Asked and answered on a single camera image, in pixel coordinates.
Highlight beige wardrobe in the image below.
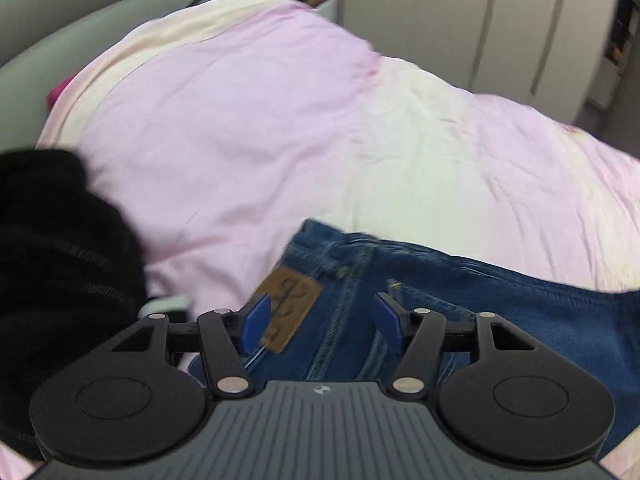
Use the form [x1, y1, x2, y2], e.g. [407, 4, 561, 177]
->
[342, 0, 617, 124]

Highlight blue denim jeans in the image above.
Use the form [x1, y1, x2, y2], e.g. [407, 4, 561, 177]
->
[248, 219, 639, 453]

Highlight grey bed headboard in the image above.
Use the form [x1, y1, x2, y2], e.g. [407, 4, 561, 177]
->
[1, 0, 193, 150]

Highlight magenta pillow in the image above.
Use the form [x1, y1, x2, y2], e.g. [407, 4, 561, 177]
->
[46, 76, 75, 112]

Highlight pink floral quilt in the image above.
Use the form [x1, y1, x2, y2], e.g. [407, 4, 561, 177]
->
[0, 0, 640, 480]

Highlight black garment with drawstring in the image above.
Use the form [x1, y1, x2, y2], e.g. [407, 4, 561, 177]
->
[1, 150, 148, 460]

